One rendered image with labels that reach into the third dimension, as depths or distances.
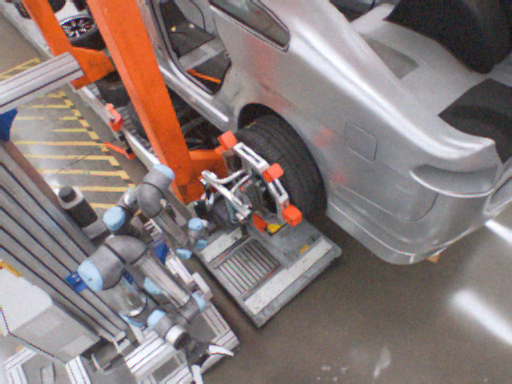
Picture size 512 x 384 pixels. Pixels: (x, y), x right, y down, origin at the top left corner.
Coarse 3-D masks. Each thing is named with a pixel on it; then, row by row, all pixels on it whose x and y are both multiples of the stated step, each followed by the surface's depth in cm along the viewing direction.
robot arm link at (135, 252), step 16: (112, 240) 146; (128, 240) 148; (128, 256) 147; (144, 256) 150; (144, 272) 152; (160, 272) 154; (160, 288) 155; (176, 288) 156; (176, 304) 158; (192, 304) 159; (192, 320) 160
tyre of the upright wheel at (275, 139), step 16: (256, 128) 219; (272, 128) 216; (288, 128) 214; (256, 144) 211; (272, 144) 209; (288, 144) 210; (304, 144) 212; (272, 160) 207; (288, 160) 207; (304, 160) 210; (240, 176) 263; (288, 176) 206; (304, 176) 211; (320, 176) 216; (288, 192) 215; (304, 192) 213; (320, 192) 222; (304, 208) 220
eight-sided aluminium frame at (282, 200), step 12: (240, 144) 219; (228, 156) 233; (240, 156) 217; (252, 156) 214; (228, 168) 246; (264, 168) 207; (264, 180) 210; (276, 180) 210; (276, 192) 210; (288, 204) 218; (264, 216) 247; (276, 216) 240
